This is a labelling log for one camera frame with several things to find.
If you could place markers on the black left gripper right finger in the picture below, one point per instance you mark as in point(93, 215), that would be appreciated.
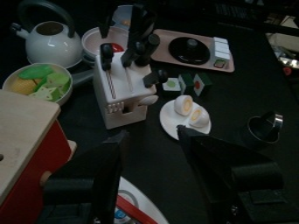
point(234, 180)

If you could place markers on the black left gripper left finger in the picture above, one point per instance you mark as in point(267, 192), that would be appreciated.
point(85, 186)

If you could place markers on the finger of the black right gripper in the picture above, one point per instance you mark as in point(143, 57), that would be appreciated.
point(105, 26)

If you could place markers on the red white small object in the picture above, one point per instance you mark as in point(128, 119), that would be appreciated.
point(91, 40)

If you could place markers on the black round pot lid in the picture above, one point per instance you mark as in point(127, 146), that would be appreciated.
point(179, 55)

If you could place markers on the white blue bowl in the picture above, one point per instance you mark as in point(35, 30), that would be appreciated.
point(123, 17)

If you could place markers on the red toy food piece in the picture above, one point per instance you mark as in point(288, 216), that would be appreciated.
point(117, 47)

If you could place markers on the pink rectangular tray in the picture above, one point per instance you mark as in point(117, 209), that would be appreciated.
point(163, 43)

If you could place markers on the white red toy iron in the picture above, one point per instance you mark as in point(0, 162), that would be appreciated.
point(144, 204)

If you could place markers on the black metal cup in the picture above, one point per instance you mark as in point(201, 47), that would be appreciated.
point(260, 131)

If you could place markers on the white toy rice block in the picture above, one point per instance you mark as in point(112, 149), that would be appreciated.
point(221, 54)
point(221, 47)
point(220, 40)

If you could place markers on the light green toy vegetable slice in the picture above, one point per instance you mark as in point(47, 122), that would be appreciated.
point(56, 80)

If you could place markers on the toy sushi cube green dot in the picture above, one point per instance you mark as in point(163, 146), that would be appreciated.
point(171, 84)

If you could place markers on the toy boiled egg half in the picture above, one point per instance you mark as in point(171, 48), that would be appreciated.
point(197, 117)
point(183, 105)

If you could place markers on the green toy leaf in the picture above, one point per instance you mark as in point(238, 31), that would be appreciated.
point(35, 72)

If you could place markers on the toy sushi piece red green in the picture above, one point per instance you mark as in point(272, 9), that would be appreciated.
point(220, 63)

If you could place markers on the white round plate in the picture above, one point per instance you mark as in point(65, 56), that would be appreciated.
point(171, 119)

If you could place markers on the white toy knife block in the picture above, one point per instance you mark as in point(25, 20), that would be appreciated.
point(124, 113)

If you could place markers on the toy sushi cube red dot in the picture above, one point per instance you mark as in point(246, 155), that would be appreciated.
point(201, 85)

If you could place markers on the pale star-shaped toy slice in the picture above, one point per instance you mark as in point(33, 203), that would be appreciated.
point(44, 94)

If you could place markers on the yellow toy corn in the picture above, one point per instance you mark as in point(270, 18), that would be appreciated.
point(23, 86)

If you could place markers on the small red background object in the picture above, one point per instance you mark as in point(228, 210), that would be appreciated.
point(287, 71)

